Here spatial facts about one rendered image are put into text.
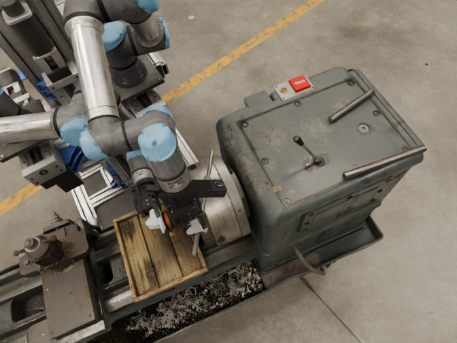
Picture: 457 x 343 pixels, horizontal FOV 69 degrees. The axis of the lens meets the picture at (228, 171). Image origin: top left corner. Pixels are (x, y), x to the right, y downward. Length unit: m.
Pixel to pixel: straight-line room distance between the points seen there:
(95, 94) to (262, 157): 0.54
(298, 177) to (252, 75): 2.07
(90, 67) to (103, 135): 0.18
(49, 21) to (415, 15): 3.23
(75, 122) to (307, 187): 0.72
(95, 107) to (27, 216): 2.10
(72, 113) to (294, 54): 2.46
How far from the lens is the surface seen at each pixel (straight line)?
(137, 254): 1.43
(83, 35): 0.95
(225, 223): 1.09
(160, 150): 0.69
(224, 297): 1.63
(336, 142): 1.15
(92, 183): 2.48
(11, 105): 1.48
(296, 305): 2.23
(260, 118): 1.18
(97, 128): 0.82
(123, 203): 2.32
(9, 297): 1.66
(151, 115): 0.81
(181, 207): 0.83
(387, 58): 3.37
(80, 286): 1.40
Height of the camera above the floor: 2.20
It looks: 62 degrees down
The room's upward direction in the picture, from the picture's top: 9 degrees counter-clockwise
